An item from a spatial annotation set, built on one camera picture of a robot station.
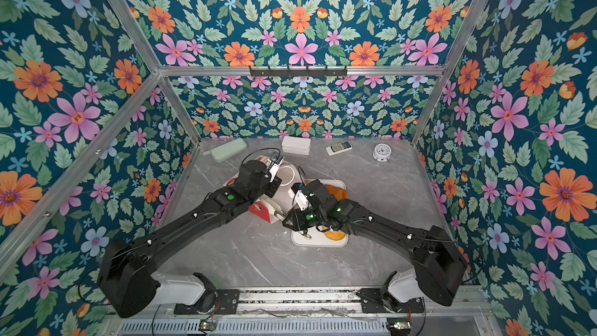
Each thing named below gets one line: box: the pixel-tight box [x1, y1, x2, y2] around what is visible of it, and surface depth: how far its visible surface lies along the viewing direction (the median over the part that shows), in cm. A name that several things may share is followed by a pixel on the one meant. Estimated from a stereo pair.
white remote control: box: [324, 140, 353, 157], surface depth 117 cm
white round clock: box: [372, 143, 392, 163], surface depth 113 cm
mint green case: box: [210, 137, 248, 163], surface depth 114 cm
